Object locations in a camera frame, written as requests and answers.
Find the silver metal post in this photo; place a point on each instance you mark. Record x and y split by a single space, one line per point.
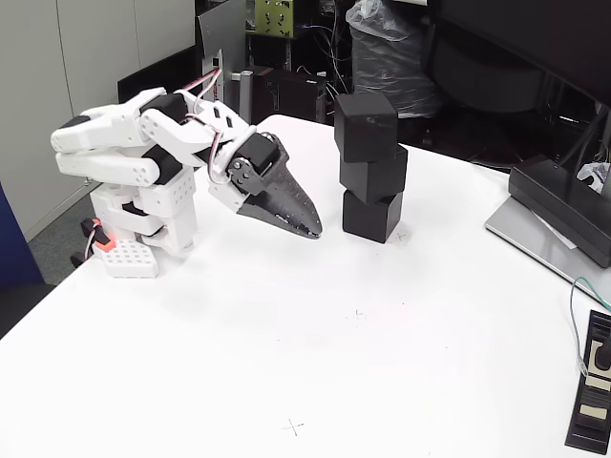
246 95

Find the blue partition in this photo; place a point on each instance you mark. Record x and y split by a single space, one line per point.
14 248

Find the plastic-wrapped black bin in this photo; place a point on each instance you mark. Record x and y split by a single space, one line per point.
410 71

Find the black flat panel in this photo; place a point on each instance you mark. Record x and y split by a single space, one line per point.
157 71

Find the black dock box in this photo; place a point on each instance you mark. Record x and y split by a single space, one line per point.
558 200

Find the smooth black block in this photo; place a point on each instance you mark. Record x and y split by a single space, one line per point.
367 219
374 179

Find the silver monitor stand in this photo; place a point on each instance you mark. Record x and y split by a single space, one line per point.
525 238

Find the silver computer tower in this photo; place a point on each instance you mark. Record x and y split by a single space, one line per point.
224 28

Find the black monitor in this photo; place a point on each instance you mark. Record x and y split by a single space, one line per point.
525 24

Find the black box orange stripe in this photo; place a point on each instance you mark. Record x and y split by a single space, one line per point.
296 95

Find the green circuit board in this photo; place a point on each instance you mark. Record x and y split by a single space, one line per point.
274 16

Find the scuffed black block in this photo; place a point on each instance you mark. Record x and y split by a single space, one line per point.
365 129

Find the grey cabinet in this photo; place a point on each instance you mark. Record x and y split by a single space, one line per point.
48 57

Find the white perforated mounting plate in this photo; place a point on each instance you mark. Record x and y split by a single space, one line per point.
129 260

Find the black power strip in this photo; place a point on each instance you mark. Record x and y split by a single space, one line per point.
589 405

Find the orange black table clamp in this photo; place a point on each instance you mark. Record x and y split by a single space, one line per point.
101 241

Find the crumpled white bag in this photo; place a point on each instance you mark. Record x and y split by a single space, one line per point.
594 174

